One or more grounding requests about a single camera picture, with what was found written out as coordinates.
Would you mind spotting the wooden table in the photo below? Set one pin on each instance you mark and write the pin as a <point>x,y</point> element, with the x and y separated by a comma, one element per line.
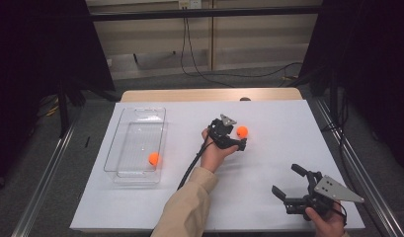
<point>189,94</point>

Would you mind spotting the orange ball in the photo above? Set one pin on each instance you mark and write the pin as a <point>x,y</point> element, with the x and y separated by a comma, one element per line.
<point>153,158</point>
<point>242,131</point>

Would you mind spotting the person's right hand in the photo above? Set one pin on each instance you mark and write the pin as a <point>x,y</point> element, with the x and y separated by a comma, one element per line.
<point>328,225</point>

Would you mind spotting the small black stick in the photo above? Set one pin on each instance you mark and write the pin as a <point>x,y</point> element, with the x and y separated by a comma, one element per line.
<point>87,142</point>

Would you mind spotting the black curtain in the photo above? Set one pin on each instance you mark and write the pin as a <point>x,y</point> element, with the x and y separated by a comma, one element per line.
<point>31,59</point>
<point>370,65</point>

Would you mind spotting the clear plastic container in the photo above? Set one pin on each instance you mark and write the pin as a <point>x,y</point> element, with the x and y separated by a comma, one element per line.
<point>137,138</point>

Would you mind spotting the black metal stand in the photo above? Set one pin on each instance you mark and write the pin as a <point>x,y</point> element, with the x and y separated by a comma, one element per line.
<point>62,108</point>

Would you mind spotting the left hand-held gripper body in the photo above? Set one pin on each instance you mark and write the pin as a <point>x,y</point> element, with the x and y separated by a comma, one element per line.
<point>221,131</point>

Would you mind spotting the black horizontal bar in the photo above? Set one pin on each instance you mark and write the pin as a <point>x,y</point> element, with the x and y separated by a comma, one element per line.
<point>206,13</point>

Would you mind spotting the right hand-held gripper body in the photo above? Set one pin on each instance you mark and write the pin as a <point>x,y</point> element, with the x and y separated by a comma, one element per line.
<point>333,191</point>

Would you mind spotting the person's left hand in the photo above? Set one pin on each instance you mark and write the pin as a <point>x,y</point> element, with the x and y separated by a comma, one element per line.
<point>214,158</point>

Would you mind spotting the white wall socket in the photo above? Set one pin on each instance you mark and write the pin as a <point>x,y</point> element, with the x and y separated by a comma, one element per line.
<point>189,4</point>

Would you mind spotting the aluminium rail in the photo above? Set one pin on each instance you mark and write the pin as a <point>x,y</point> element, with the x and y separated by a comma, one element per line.
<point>364,184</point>
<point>41,187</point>

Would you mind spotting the white table cover board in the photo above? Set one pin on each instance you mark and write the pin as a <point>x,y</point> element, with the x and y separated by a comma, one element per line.
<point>255,177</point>

